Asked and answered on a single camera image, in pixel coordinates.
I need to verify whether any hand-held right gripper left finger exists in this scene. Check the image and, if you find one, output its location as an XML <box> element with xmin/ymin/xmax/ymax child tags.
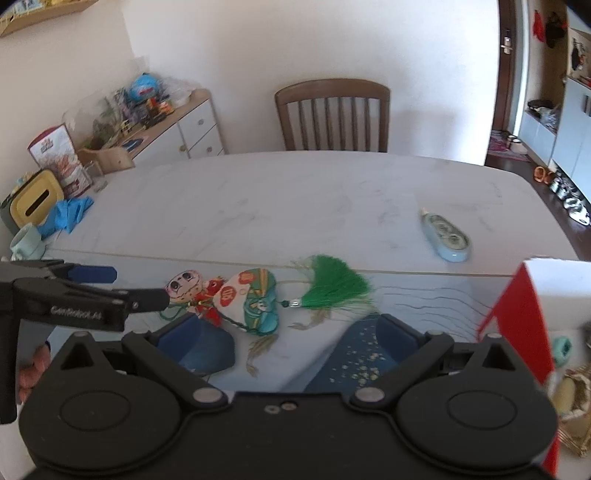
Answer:
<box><xmin>46</xmin><ymin>316</ymin><xmax>229</xmax><ymax>409</ymax></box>

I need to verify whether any mint green cup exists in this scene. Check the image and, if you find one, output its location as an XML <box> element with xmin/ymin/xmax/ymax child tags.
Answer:
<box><xmin>10</xmin><ymin>223</ymin><xmax>47</xmax><ymax>261</ymax></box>

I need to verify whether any light wooden chair back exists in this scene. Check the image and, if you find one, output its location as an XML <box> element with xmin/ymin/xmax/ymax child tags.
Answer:
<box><xmin>76</xmin><ymin>147</ymin><xmax>136</xmax><ymax>175</ymax></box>

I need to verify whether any row of black white shoes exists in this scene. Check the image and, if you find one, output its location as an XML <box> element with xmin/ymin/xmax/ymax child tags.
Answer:
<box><xmin>549</xmin><ymin>173</ymin><xmax>591</xmax><ymax>227</ymax></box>

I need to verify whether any embroidered sachet with green tassel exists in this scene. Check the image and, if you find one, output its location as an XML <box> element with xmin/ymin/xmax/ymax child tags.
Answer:
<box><xmin>215</xmin><ymin>255</ymin><xmax>374</xmax><ymax>335</ymax></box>

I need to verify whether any pale blue hallway cabinet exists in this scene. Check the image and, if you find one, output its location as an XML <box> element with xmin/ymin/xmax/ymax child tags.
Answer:
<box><xmin>517</xmin><ymin>0</ymin><xmax>591</xmax><ymax>204</ymax></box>

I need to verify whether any black hanging hat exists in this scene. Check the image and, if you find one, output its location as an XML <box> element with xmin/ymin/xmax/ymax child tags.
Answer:
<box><xmin>545</xmin><ymin>11</ymin><xmax>568</xmax><ymax>49</ymax></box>

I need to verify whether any light blue oval case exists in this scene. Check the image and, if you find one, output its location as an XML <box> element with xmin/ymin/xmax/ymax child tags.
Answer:
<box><xmin>419</xmin><ymin>208</ymin><xmax>472</xmax><ymax>263</ymax></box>

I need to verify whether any pile of small toys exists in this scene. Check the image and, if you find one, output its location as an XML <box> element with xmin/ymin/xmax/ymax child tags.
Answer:
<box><xmin>92</xmin><ymin>88</ymin><xmax>176</xmax><ymax>139</ymax></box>

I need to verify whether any brown wooden chair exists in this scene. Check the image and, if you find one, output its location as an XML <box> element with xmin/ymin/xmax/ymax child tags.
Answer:
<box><xmin>274</xmin><ymin>79</ymin><xmax>391</xmax><ymax>153</ymax></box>

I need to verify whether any red cardboard box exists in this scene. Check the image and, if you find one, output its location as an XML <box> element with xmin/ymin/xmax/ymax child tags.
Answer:
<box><xmin>475</xmin><ymin>258</ymin><xmax>591</xmax><ymax>480</ymax></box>

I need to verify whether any brown door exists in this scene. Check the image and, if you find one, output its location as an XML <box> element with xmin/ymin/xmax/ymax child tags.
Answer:
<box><xmin>485</xmin><ymin>0</ymin><xmax>529</xmax><ymax>167</ymax></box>

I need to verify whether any blue printed table mat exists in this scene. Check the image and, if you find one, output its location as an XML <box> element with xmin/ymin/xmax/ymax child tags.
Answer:
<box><xmin>0</xmin><ymin>251</ymin><xmax>522</xmax><ymax>398</ymax></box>

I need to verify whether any person's left hand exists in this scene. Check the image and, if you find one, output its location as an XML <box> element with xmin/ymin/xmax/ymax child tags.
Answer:
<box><xmin>17</xmin><ymin>342</ymin><xmax>52</xmax><ymax>406</ymax></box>

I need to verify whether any grey tissue box yellow lid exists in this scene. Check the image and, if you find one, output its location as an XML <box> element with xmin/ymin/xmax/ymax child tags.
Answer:
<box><xmin>0</xmin><ymin>169</ymin><xmax>64</xmax><ymax>232</ymax></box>

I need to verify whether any white plastic bag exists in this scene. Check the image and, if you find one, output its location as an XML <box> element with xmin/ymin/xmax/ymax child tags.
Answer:
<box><xmin>161</xmin><ymin>76</ymin><xmax>195</xmax><ymax>104</ymax></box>

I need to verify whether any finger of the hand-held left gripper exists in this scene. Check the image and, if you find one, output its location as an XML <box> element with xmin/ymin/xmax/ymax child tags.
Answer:
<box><xmin>121</xmin><ymin>288</ymin><xmax>170</xmax><ymax>315</ymax></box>
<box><xmin>0</xmin><ymin>259</ymin><xmax>117</xmax><ymax>284</ymax></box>

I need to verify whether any white wooden sideboard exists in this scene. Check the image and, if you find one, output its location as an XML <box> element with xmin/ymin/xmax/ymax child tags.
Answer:
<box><xmin>99</xmin><ymin>89</ymin><xmax>227</xmax><ymax>162</ymax></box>

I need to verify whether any patterned doormat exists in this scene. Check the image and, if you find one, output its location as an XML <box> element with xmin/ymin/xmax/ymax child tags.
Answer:
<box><xmin>487</xmin><ymin>130</ymin><xmax>532</xmax><ymax>162</ymax></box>

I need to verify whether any red and white snack bag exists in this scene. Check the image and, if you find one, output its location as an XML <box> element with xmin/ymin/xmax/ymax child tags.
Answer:
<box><xmin>27</xmin><ymin>126</ymin><xmax>93</xmax><ymax>195</ymax></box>

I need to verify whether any blue plush toy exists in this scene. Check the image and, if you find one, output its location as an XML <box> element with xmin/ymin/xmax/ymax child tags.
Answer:
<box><xmin>129</xmin><ymin>73</ymin><xmax>162</xmax><ymax>100</ymax></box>

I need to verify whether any teal round charm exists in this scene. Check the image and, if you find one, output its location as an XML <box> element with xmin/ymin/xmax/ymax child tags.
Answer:
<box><xmin>551</xmin><ymin>337</ymin><xmax>573</xmax><ymax>368</ymax></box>

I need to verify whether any wooden wall shelf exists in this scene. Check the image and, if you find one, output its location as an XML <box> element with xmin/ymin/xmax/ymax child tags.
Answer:
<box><xmin>0</xmin><ymin>0</ymin><xmax>100</xmax><ymax>38</ymax></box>

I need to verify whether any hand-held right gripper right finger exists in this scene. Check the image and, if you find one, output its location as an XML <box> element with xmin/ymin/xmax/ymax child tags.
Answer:
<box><xmin>348</xmin><ymin>313</ymin><xmax>532</xmax><ymax>409</ymax></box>

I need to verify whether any blue cloth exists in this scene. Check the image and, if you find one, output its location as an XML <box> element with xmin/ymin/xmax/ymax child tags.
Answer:
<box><xmin>37</xmin><ymin>196</ymin><xmax>94</xmax><ymax>238</ymax></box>

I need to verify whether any cartoon doll charm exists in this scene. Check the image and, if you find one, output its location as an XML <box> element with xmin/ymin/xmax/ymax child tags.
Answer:
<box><xmin>159</xmin><ymin>271</ymin><xmax>227</xmax><ymax>328</ymax></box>

